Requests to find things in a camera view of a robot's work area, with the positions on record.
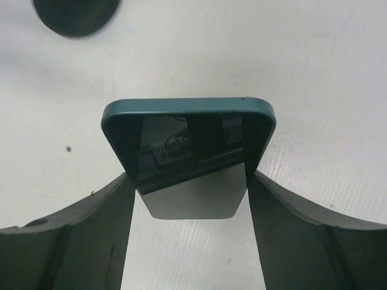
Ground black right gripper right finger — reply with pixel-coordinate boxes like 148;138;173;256
248;172;386;289

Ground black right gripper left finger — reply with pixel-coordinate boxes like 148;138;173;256
1;174;135;289

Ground green-edged black phone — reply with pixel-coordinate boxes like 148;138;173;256
101;97;276;220

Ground short black round-base phone stand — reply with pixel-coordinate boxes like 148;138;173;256
32;0;121;38

